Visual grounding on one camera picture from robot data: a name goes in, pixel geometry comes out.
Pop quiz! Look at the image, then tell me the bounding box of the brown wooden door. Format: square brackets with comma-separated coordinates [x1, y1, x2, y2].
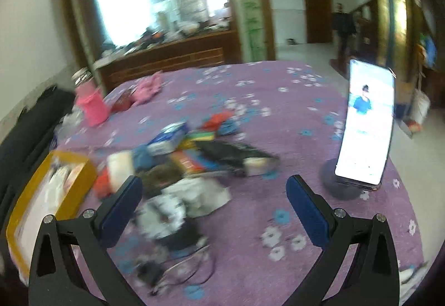
[301, 0, 334, 45]

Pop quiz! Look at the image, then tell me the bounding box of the black foil packet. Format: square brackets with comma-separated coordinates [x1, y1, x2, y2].
[198, 141, 280, 176]

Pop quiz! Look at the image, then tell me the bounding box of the blue cloth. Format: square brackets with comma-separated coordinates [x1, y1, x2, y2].
[217, 120, 244, 136]

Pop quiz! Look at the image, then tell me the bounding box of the white and red soft item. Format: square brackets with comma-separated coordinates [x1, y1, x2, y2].
[94, 149, 137, 199]

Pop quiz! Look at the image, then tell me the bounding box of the black round phone stand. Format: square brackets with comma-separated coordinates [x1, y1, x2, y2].
[322, 158, 383, 201]

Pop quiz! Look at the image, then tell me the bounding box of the white cloth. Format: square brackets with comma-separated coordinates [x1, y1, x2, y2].
[162, 178, 232, 218]

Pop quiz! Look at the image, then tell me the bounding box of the wooden cabinet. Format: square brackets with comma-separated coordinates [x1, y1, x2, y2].
[92, 29, 242, 91]

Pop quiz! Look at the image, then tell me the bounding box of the orange and blue packet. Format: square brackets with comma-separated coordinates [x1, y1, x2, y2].
[170, 149, 216, 176]

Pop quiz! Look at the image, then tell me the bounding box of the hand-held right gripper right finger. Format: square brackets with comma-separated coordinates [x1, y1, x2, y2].
[283, 174, 400, 306]

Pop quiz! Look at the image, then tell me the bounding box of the pink sleeved bottle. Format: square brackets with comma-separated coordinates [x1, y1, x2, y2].
[71, 67, 111, 127]

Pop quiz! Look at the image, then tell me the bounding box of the dark chair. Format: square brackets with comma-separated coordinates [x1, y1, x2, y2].
[0, 85, 75, 258]

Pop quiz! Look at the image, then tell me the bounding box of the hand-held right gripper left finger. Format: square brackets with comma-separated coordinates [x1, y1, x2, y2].
[28, 174, 147, 306]

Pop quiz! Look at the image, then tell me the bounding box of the pack of coloured sponges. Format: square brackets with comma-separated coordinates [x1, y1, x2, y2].
[188, 130, 218, 143]

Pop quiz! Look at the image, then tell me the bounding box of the white plastic packet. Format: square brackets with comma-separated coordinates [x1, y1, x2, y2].
[21, 158, 87, 244]

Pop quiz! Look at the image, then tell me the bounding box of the yellow cardboard box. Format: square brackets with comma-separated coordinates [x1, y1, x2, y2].
[6, 150, 98, 277]

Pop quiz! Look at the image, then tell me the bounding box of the blue and white tissue pack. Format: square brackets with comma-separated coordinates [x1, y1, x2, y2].
[146, 121, 190, 155]

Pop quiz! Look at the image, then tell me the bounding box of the dark red packet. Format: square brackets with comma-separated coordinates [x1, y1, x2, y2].
[110, 89, 134, 113]

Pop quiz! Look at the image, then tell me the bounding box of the black cable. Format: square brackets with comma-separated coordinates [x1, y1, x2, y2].
[135, 243, 216, 293]

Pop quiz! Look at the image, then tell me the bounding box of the pink cloth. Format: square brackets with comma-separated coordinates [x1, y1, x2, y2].
[130, 70, 165, 105]

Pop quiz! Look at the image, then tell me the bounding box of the purple floral tablecloth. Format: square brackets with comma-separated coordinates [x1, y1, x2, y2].
[52, 60, 432, 306]

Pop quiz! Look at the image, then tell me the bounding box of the bamboo print glass panel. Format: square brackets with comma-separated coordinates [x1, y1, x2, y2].
[236, 0, 275, 63]

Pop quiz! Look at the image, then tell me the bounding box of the black and white plush toy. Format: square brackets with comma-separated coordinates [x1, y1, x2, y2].
[134, 195, 209, 251]

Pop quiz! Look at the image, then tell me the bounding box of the smartphone with lit screen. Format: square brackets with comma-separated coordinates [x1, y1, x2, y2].
[334, 58, 397, 188]

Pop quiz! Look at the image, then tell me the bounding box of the wooden staircase railing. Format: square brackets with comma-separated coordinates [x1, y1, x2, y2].
[348, 0, 379, 59]

